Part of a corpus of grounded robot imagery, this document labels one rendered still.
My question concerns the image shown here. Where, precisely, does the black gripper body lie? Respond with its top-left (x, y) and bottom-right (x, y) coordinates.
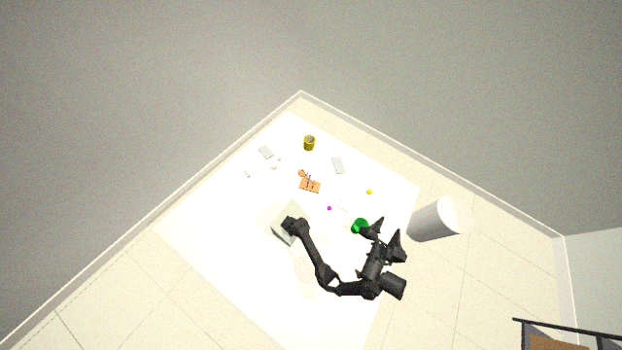
top-left (359, 227), bottom-right (391, 268)

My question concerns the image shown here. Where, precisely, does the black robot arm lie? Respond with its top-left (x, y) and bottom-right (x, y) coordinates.
top-left (280, 216), bottom-right (406, 301)

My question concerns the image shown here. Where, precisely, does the green plastic cup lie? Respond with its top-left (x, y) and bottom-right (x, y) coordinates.
top-left (351, 218), bottom-right (370, 235)

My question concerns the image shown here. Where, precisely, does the yellow cup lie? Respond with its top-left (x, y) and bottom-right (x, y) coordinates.
top-left (303, 134), bottom-right (316, 152)

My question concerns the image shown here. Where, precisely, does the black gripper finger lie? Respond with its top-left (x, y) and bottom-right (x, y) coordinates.
top-left (388, 228), bottom-right (403, 251)
top-left (368, 217), bottom-right (385, 234)

